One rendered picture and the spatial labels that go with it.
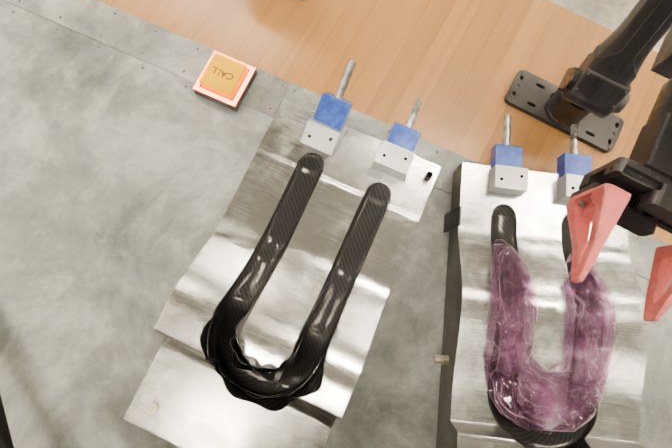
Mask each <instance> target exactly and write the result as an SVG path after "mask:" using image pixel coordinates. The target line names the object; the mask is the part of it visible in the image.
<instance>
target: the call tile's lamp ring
mask: <svg viewBox="0 0 672 448"><path fill-rule="evenodd" d="M215 53H218V54H220V55H222V56H225V57H227V58H229V59H232V60H234V61H236V62H239V63H241V64H243V65H246V66H247V69H249V70H250V71H249V73H248V75H247V77H246V78H245V80H244V82H243V84H242V86H241V87H240V89H239V91H238V93H237V95H236V97H235V98H234V100H233V101H231V100H229V99H226V98H224V97H222V96H219V95H217V94H215V93H212V92H210V91H208V90H205V89H203V88H201V87H199V85H200V83H199V80H200V78H201V76H202V74H203V73H204V71H205V69H206V67H207V66H208V64H209V62H210V61H211V59H212V57H213V55H214V54H215ZM213 55H212V56H211V58H210V60H209V61H208V63H207V65H206V67H205V68H204V70H203V72H202V73H201V75H200V77H199V79H198V80H197V82H196V84H195V86H194V87H193V89H195V90H198V91H200V92H202V93H204V94H207V95H209V96H211V97H214V98H216V99H218V100H221V101H223V102H225V103H228V104H230V105H232V106H234V107H235V105H236V103H237V102H238V100H239V98H240V96H241V94H242V92H243V91H244V89H245V87H246V85H247V83H248V82H249V80H250V78H251V76H252V74H253V72H254V71H255V69H256V68H254V67H252V66H249V65H247V64H245V63H242V62H240V61H238V60H235V59H233V58H230V57H228V56H226V55H223V54H221V53H219V52H216V51H214V53H213Z"/></svg>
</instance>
